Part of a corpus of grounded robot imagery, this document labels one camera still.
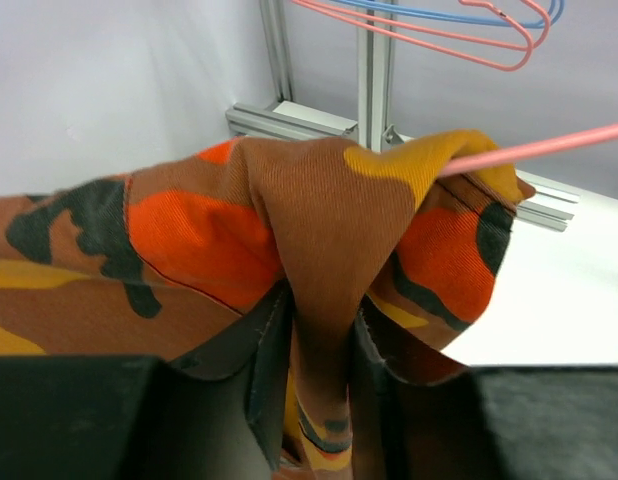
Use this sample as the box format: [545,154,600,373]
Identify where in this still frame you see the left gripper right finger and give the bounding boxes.
[350,300,618,480]

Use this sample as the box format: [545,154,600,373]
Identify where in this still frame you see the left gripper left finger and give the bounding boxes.
[0,287,293,479]

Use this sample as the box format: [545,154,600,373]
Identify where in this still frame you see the orange camouflage trousers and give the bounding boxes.
[0,130,535,479]

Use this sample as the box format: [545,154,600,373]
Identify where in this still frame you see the pink wire hanger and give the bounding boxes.
[439,123,618,178]
[288,0,553,72]

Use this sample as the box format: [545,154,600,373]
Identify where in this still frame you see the right aluminium frame post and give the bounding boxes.
[224,0,583,234]

